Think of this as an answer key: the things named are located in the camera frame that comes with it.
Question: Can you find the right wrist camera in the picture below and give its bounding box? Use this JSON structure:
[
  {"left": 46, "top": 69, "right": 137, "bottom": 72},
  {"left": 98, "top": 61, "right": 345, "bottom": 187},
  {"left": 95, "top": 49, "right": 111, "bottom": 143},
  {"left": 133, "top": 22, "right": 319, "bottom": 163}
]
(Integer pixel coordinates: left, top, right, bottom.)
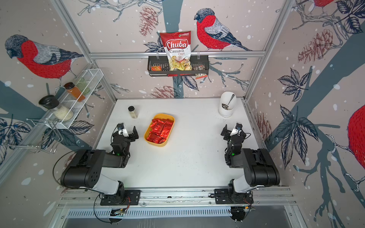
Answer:
[{"left": 230, "top": 123, "right": 242, "bottom": 136}]

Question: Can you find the chrome wire rack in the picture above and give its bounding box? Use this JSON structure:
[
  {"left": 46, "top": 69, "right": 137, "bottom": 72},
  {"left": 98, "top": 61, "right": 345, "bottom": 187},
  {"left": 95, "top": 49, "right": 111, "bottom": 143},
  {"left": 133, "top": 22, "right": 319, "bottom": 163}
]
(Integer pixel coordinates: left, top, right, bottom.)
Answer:
[{"left": 1, "top": 119, "right": 64, "bottom": 154}]

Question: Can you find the yellow plastic storage box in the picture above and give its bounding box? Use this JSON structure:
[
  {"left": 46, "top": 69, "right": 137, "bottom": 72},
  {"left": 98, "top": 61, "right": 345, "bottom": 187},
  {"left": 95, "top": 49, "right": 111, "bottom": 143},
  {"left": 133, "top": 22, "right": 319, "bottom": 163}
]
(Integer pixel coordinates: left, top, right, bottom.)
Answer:
[{"left": 144, "top": 114, "right": 175, "bottom": 147}]

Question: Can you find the orange spice jar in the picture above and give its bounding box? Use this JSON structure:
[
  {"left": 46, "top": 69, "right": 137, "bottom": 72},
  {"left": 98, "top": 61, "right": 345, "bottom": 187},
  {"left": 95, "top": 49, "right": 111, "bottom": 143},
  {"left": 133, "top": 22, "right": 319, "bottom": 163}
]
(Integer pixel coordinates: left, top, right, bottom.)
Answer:
[{"left": 64, "top": 82, "right": 86, "bottom": 102}]

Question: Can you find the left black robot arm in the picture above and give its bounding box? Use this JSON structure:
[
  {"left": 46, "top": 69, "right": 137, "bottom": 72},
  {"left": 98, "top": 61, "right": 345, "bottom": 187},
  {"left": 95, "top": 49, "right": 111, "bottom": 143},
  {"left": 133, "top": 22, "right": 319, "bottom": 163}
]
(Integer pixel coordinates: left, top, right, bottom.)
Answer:
[{"left": 60, "top": 123, "right": 139, "bottom": 199}]

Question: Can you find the white wire wall shelf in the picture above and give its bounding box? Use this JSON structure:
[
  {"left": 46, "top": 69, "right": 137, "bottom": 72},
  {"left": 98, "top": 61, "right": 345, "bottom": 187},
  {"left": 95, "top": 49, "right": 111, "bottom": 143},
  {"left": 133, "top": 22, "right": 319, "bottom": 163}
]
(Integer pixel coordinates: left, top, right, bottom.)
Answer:
[{"left": 39, "top": 68, "right": 104, "bottom": 129}]

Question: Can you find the Chuba cassava chips bag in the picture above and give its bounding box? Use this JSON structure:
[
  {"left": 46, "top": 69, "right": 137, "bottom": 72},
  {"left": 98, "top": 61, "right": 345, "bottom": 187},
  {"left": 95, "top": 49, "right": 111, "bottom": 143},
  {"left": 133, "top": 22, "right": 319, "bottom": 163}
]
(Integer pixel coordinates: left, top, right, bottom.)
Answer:
[{"left": 160, "top": 31, "right": 193, "bottom": 71}]

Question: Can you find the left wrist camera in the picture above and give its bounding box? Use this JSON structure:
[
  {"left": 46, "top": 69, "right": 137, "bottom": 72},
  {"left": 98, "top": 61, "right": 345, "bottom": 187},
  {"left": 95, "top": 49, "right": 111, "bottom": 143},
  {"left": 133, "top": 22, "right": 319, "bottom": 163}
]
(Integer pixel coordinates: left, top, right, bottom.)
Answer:
[{"left": 117, "top": 123, "right": 129, "bottom": 137}]

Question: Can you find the red tea bags pile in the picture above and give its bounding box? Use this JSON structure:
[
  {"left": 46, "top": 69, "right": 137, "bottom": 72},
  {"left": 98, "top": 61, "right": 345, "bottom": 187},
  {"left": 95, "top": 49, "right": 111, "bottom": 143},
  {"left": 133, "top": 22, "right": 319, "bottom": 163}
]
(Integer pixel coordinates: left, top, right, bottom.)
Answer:
[{"left": 147, "top": 118, "right": 174, "bottom": 144}]

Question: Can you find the white utensil cup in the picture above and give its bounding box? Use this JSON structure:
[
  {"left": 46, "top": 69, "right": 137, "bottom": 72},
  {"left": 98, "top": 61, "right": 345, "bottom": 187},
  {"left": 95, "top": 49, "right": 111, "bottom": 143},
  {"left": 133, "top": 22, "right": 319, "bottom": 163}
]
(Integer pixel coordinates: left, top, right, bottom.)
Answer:
[{"left": 218, "top": 92, "right": 237, "bottom": 118}]

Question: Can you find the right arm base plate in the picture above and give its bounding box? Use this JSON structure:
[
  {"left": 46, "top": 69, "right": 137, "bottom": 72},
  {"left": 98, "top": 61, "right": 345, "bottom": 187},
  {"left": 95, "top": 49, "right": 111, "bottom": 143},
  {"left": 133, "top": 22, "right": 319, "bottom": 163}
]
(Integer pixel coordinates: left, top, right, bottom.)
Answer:
[{"left": 209, "top": 188, "right": 253, "bottom": 205}]

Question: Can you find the metal spoon in cup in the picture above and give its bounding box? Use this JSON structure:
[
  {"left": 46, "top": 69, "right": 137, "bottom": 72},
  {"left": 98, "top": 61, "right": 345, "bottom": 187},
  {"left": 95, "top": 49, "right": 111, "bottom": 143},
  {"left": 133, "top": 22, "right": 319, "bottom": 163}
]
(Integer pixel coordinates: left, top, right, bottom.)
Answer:
[{"left": 221, "top": 94, "right": 235, "bottom": 110}]

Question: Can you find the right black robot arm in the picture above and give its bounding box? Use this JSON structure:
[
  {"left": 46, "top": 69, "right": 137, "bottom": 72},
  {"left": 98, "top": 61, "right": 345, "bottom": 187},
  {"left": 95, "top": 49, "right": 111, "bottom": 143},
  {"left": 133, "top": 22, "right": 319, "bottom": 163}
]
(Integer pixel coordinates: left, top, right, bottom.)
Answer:
[{"left": 221, "top": 123, "right": 280, "bottom": 194}]

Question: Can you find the small spice jar on table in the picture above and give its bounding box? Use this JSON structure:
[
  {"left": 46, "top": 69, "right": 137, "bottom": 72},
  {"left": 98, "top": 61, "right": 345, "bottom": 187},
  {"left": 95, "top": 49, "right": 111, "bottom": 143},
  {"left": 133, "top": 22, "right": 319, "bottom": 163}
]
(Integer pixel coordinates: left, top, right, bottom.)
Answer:
[{"left": 128, "top": 106, "right": 138, "bottom": 119}]

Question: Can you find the black wire wall basket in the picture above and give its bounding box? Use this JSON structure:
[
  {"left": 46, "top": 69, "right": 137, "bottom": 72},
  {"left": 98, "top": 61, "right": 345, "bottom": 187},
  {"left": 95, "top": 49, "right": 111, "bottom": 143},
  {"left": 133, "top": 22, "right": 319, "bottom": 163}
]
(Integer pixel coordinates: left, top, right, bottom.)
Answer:
[{"left": 147, "top": 55, "right": 209, "bottom": 77}]

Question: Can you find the black lid rice jar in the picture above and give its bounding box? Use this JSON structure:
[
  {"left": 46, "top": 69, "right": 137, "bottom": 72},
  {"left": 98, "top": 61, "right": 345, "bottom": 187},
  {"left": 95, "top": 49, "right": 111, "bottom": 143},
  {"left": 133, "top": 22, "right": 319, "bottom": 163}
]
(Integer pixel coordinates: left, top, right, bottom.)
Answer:
[{"left": 39, "top": 95, "right": 74, "bottom": 121}]

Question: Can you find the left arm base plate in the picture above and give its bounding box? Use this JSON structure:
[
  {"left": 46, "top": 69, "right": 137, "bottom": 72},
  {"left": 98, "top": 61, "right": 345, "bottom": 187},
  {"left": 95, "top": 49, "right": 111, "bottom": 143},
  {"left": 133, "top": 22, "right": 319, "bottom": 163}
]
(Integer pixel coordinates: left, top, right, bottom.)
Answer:
[{"left": 100, "top": 190, "right": 142, "bottom": 206}]

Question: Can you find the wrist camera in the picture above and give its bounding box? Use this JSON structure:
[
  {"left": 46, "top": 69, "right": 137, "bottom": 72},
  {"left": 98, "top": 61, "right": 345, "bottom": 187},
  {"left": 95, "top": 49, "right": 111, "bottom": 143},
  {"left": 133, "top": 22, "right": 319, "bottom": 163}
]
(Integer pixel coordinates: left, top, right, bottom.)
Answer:
[
  {"left": 117, "top": 123, "right": 129, "bottom": 137},
  {"left": 230, "top": 123, "right": 242, "bottom": 136}
]

